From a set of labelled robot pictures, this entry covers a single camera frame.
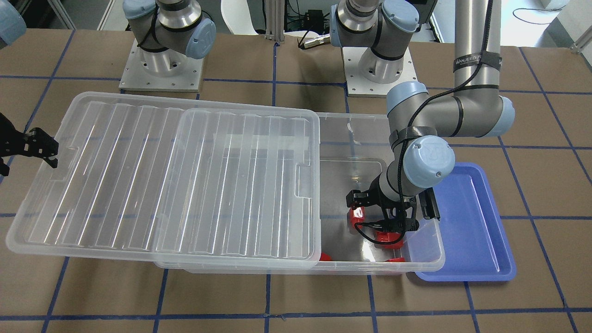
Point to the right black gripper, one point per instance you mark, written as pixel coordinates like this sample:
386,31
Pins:
13,141

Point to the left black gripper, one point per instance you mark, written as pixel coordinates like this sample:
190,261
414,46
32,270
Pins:
375,196

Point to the clear plastic box lid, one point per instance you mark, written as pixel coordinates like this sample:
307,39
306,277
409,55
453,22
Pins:
178,182

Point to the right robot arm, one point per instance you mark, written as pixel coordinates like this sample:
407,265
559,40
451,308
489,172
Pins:
172,38

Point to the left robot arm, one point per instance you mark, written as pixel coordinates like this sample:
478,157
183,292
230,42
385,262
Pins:
420,122

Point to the clear plastic storage box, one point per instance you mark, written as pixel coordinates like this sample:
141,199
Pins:
354,153

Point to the blue plastic tray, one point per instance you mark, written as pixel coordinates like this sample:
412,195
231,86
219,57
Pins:
469,239

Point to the white chair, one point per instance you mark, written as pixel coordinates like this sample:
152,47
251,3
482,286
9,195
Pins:
236,15

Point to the black box latch handle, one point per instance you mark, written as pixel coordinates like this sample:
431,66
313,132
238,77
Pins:
429,205

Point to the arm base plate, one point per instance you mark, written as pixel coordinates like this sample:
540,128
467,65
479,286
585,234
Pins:
372,77
166,71

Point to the aluminium frame post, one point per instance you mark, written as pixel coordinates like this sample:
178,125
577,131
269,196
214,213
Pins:
274,20

